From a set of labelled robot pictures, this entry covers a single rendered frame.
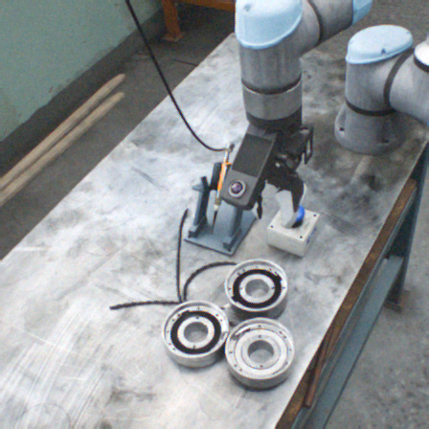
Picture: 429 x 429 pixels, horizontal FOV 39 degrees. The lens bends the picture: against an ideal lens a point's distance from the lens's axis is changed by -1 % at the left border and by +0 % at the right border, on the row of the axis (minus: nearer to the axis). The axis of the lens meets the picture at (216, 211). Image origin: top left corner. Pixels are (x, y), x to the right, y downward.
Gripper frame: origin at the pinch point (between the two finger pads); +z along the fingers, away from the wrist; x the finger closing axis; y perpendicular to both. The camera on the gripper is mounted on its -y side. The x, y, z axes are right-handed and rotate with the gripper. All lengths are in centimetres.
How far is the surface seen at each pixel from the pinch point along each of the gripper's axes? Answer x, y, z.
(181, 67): 132, 150, 96
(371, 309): -6, 40, 72
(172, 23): 149, 172, 87
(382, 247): -8, 37, 42
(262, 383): -7.5, -18.4, 13.4
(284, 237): 1.7, 7.4, 12.5
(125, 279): 24.2, -10.6, 16.1
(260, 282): 1.6, -1.9, 14.1
